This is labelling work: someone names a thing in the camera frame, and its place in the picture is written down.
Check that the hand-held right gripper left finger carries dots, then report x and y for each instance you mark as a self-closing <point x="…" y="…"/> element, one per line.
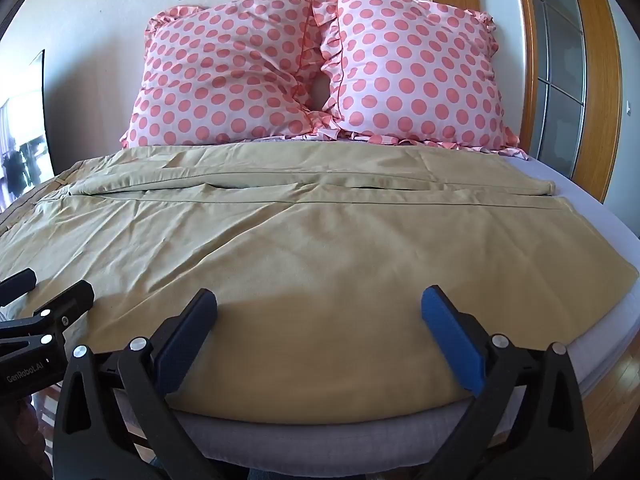
<point x="182" y="347"/>

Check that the bed with lavender sheet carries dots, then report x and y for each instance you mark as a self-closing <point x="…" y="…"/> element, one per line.
<point x="590" y="210"/>

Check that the pink polka dot pillow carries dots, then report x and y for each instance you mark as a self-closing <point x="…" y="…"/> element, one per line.
<point x="222" y="75"/>
<point x="415" y="67"/>

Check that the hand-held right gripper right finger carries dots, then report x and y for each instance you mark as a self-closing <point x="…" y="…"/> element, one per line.
<point x="452" y="342"/>

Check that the tan bed sheet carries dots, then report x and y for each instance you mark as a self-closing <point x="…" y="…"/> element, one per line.
<point x="310" y="250"/>

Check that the wooden framed glass door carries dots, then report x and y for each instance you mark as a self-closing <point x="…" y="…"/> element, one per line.
<point x="565" y="55"/>

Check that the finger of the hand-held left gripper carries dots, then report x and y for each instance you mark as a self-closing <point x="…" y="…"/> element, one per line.
<point x="15" y="282"/>
<point x="70" y="305"/>

